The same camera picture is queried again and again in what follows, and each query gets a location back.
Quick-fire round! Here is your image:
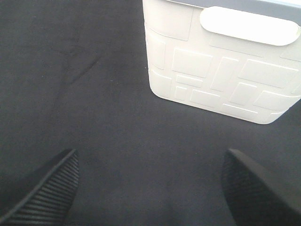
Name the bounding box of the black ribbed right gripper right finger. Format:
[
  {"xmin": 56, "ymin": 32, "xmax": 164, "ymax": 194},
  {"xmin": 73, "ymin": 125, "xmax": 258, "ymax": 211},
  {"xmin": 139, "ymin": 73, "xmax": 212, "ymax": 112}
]
[{"xmin": 222, "ymin": 149, "xmax": 301, "ymax": 226}]

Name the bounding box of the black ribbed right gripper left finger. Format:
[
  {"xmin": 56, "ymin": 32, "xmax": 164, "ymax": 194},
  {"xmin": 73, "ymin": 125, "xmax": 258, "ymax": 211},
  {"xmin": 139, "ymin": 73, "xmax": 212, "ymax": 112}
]
[{"xmin": 0, "ymin": 149, "xmax": 79, "ymax": 226}]

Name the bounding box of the cream white plastic basket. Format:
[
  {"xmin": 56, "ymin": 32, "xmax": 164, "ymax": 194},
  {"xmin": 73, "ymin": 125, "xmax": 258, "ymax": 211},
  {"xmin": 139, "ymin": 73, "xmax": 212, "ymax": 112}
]
[{"xmin": 143, "ymin": 0, "xmax": 301, "ymax": 124}]

